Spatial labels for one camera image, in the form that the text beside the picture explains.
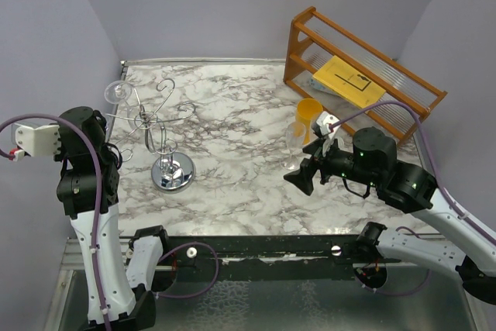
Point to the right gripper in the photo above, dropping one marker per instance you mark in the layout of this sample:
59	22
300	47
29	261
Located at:
302	177

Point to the clear wine glass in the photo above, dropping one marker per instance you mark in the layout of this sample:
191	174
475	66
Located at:
294	138
118	92

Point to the yellow plastic wine glass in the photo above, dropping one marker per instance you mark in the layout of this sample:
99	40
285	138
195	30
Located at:
306	112

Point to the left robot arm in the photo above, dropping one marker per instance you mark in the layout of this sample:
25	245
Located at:
119	289

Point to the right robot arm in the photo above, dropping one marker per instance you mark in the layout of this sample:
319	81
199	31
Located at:
469	252

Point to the wooden shelf rack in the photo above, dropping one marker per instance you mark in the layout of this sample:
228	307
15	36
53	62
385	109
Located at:
314	39

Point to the chrome wine glass rack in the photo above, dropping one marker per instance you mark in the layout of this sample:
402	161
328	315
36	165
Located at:
172	171

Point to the blue patterned small item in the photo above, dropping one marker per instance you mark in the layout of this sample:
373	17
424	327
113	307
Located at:
320	87

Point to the yellow book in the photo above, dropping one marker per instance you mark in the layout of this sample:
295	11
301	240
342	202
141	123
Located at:
349	83

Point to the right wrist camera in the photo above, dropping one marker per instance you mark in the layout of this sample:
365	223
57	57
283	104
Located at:
321	125

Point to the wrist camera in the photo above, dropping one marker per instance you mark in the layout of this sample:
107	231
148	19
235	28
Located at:
35	141
321	125

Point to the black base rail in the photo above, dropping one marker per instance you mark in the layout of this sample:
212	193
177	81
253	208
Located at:
264	258

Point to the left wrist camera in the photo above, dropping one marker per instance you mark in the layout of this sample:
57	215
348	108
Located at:
35	141

